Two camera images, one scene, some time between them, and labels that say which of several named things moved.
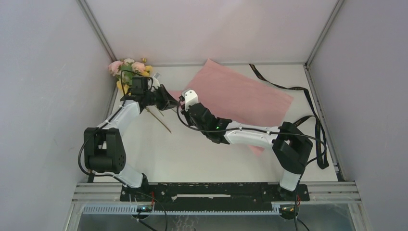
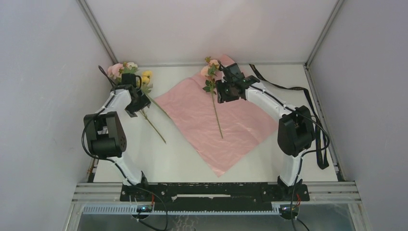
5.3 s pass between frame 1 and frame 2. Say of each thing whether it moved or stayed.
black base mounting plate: stayed
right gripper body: moved
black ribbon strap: stayed
